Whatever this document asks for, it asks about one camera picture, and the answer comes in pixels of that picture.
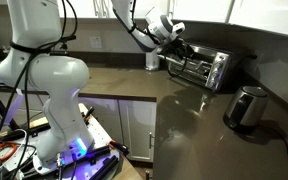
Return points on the orange black bar clamp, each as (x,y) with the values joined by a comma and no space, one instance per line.
(119,147)

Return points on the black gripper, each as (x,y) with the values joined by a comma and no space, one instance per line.
(179,46)

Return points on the silver toaster oven body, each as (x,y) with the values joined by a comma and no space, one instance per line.
(225,66)

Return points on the glass toaster oven door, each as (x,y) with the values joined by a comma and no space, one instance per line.
(197,71)

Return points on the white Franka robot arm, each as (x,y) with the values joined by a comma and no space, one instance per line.
(60,83)

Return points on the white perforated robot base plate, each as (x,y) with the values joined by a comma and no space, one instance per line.
(100,133)

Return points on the white wall outlet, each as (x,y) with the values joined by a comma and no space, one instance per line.
(96,42)

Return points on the white wall cabinets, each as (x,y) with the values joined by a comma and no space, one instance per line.
(267,13)

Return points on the black aluminium extrusion bar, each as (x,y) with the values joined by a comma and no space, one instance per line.
(105,168)
(94,155)

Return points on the white base cabinets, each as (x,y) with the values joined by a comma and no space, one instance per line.
(134,130)

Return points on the wooden table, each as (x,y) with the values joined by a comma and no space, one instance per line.
(130,171)

